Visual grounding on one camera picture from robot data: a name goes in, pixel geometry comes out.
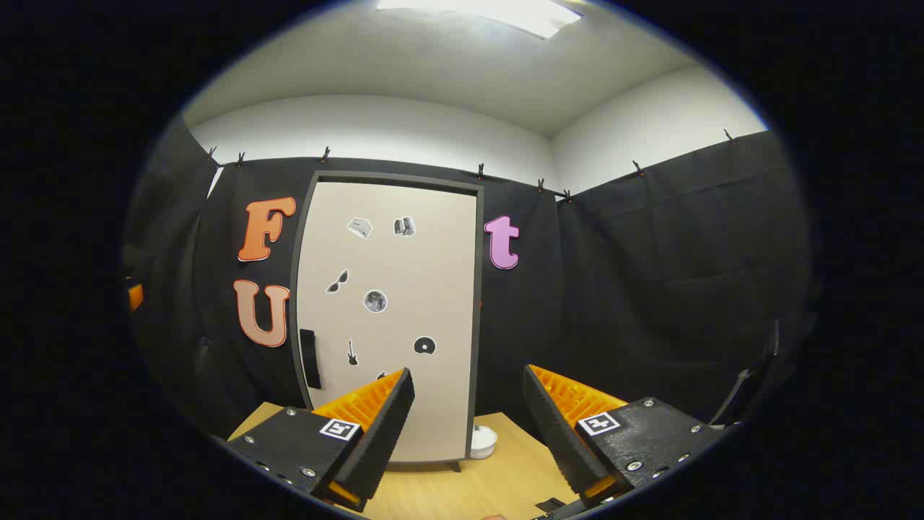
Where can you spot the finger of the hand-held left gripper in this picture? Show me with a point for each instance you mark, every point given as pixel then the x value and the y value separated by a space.
pixel 136 297

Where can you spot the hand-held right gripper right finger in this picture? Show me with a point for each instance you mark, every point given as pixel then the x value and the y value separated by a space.
pixel 559 440

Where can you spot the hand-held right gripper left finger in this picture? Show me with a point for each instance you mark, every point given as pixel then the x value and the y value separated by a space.
pixel 379 433

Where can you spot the beige cabinet door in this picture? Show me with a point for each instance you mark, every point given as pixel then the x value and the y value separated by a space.
pixel 404 274

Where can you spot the dark grey cabinet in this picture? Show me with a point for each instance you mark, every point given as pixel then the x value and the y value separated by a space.
pixel 397 175

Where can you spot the small black block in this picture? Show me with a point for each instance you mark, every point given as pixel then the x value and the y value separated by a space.
pixel 551 504

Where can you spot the white round container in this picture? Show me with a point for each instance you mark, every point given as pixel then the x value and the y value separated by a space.
pixel 482 440

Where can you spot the black backdrop cloth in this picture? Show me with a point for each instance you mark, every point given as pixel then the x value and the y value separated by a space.
pixel 650 289

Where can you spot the row of black cloth clips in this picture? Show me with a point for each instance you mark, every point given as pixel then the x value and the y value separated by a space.
pixel 325 153

